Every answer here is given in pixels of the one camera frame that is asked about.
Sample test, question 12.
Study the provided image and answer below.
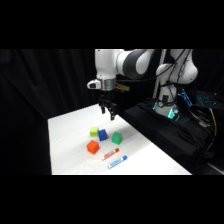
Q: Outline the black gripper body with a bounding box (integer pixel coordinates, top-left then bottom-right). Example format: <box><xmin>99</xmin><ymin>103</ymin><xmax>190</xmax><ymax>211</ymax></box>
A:
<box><xmin>98</xmin><ymin>89</ymin><xmax>118</xmax><ymax>113</ymax></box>

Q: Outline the blue cube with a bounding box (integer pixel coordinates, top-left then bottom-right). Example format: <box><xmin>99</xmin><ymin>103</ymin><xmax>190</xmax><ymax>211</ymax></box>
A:
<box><xmin>97</xmin><ymin>128</ymin><xmax>109</xmax><ymax>142</ymax></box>

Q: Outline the dark green cube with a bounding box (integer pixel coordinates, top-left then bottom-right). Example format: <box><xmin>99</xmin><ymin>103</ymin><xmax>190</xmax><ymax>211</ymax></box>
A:
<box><xmin>111</xmin><ymin>131</ymin><xmax>123</xmax><ymax>145</ymax></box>

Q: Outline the lime green cube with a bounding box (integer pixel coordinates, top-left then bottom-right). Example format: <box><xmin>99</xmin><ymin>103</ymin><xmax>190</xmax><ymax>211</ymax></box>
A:
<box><xmin>89</xmin><ymin>126</ymin><xmax>100</xmax><ymax>138</ymax></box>

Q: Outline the orange cube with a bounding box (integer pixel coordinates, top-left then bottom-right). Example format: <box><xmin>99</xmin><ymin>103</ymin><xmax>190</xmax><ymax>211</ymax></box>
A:
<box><xmin>86</xmin><ymin>139</ymin><xmax>101</xmax><ymax>155</ymax></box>

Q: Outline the red marker pen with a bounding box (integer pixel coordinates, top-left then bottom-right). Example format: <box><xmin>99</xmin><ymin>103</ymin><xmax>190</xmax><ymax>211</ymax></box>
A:
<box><xmin>101</xmin><ymin>147</ymin><xmax>121</xmax><ymax>162</ymax></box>

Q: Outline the blue marker pen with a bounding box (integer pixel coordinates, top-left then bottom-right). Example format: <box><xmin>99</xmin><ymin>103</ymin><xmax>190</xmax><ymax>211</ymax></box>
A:
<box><xmin>107</xmin><ymin>155</ymin><xmax>128</xmax><ymax>170</ymax></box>

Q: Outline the black curtain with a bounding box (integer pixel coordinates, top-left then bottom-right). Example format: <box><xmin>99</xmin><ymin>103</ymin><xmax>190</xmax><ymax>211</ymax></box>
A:
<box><xmin>0</xmin><ymin>49</ymin><xmax>101</xmax><ymax>176</ymax></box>

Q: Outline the black robot stand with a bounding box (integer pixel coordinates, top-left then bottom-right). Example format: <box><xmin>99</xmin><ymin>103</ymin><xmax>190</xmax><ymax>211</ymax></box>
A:
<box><xmin>122</xmin><ymin>99</ymin><xmax>224</xmax><ymax>176</ymax></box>

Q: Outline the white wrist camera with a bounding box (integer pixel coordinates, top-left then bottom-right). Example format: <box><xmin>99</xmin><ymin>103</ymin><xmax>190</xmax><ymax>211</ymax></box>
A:
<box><xmin>86</xmin><ymin>79</ymin><xmax>102</xmax><ymax>90</ymax></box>

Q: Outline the yellow cable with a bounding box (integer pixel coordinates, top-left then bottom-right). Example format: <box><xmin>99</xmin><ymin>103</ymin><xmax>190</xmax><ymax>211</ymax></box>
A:
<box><xmin>208</xmin><ymin>109</ymin><xmax>218</xmax><ymax>137</ymax></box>

